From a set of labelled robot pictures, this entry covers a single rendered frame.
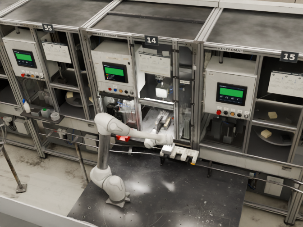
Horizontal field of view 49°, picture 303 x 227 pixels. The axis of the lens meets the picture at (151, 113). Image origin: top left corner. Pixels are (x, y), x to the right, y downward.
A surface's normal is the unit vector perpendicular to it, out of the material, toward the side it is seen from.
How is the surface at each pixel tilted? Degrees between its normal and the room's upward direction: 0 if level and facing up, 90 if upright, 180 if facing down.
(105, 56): 90
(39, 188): 0
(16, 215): 90
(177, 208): 0
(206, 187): 0
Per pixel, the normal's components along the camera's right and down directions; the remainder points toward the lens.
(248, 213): -0.06, -0.78
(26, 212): -0.36, 0.60
